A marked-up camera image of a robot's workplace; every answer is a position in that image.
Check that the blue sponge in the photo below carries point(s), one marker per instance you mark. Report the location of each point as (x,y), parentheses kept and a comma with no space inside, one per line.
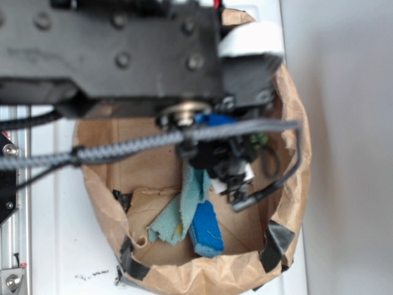
(205,233)

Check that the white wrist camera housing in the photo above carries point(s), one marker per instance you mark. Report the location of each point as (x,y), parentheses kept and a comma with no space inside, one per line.
(254,38)

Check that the teal microfiber cloth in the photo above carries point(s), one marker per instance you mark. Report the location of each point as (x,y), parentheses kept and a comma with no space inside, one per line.
(173,223)

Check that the brown paper bag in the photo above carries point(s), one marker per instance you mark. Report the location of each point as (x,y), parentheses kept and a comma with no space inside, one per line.
(259,242)

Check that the aluminium extrusion rail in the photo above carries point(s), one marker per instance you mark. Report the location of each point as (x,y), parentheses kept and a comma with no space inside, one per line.
(16,231)

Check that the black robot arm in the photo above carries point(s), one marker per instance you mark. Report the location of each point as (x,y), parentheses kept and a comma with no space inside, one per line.
(203,77)

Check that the silver rail corner bracket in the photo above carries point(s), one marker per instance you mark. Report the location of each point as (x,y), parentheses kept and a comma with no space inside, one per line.
(13,282)

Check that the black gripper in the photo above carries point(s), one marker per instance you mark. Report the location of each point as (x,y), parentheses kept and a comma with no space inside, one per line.
(248,84)

